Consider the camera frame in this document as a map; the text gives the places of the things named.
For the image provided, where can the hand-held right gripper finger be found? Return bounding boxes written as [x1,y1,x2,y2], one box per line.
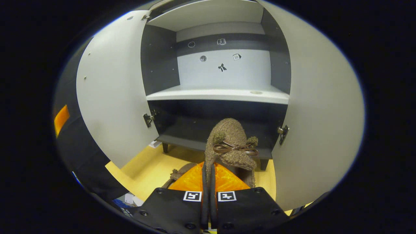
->
[132,162,210,234]
[210,162,291,234]

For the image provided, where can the brown fluffy shoe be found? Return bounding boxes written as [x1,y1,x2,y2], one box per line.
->
[205,118,259,188]
[162,162,197,189]

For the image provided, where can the grey cabinet door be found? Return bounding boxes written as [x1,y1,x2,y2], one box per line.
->
[76,10,160,169]
[257,0,365,212]

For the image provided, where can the grey shoe cabinet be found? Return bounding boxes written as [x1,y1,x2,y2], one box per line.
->
[140,0,292,171]

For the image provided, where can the white cabinet shelf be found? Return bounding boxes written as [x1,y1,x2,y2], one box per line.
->
[146,85,290,105]
[147,0,264,32]

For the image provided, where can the white paper sheet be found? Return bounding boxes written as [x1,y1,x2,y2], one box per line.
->
[124,193,145,207]

